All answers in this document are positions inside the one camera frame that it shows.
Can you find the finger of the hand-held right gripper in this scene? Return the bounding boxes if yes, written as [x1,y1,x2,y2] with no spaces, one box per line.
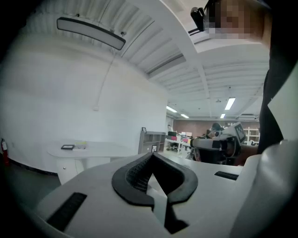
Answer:
[190,137,213,149]

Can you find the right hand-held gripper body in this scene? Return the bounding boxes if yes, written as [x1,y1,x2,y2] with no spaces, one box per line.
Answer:
[210,122,246,160]

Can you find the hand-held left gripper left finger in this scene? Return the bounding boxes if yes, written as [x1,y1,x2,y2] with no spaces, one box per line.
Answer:
[34,152,169,238]

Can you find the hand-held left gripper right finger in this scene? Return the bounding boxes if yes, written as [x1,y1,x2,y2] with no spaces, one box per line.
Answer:
[149,154,244,238]

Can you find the white round ribbed cabinet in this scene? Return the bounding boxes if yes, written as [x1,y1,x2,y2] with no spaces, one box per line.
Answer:
[46,139,141,185]

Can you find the person's right forearm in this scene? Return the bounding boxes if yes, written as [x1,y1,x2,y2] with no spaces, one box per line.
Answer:
[234,144,259,166]

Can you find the white wire shelf rack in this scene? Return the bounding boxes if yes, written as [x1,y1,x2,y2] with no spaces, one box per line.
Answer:
[243,126,260,146]

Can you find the white office desk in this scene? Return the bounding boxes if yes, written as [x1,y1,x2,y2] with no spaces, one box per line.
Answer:
[164,137,194,155]

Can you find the grey shelf unit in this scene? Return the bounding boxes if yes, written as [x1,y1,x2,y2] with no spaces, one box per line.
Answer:
[138,131,167,154]

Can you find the yellow-green white booklet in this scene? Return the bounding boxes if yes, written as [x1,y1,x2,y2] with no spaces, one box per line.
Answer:
[72,141,88,151]

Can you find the person's black clothing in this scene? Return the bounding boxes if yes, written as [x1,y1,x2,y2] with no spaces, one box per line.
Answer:
[257,0,298,154]

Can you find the red fire extinguisher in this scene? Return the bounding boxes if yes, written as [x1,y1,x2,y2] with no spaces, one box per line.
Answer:
[0,138,10,167]

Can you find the person's head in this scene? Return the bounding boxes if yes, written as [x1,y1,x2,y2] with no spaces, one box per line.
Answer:
[208,0,273,48]

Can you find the black-framed oblong ceiling lamp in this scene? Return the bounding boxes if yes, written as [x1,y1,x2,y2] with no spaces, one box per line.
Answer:
[56,16,127,51]

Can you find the white lamp cable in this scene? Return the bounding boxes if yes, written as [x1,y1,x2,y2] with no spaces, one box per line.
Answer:
[95,49,117,108]

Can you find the black head-worn camera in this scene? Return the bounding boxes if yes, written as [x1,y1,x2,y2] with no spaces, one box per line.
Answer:
[188,6,207,36]

